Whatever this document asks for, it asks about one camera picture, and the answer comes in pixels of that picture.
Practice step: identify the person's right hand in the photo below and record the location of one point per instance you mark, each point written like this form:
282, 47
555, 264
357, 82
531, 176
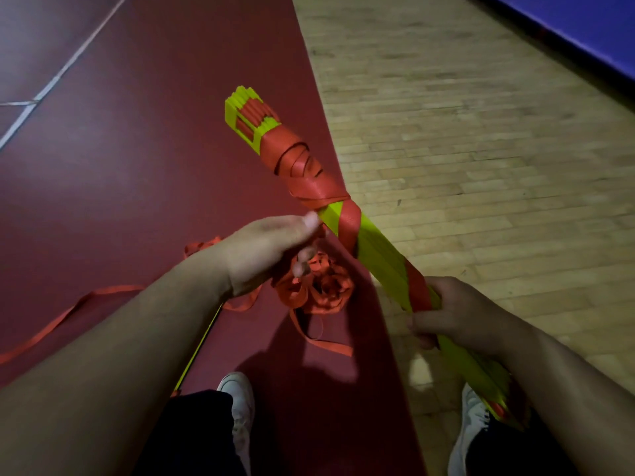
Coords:
466, 322

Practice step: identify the person's left hand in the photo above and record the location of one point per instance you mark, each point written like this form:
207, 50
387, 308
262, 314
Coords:
258, 252

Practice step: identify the person's left forearm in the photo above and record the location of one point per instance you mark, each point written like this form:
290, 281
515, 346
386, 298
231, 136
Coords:
109, 371

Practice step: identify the person's right forearm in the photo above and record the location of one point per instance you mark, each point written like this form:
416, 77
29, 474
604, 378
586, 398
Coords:
580, 406

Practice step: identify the white right shoe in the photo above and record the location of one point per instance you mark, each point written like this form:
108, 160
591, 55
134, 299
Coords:
469, 421

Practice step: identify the white shoe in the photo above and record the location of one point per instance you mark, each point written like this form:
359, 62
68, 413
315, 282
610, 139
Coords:
240, 401
469, 421

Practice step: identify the black right trouser leg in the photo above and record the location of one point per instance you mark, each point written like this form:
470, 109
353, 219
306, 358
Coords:
526, 451

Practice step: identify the black trouser leg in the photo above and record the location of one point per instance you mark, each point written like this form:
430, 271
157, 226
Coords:
526, 451
188, 436

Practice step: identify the white left shoe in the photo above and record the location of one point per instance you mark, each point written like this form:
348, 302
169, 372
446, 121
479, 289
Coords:
240, 401

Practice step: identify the black left trouser leg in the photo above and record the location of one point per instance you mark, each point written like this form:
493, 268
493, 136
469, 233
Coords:
188, 436

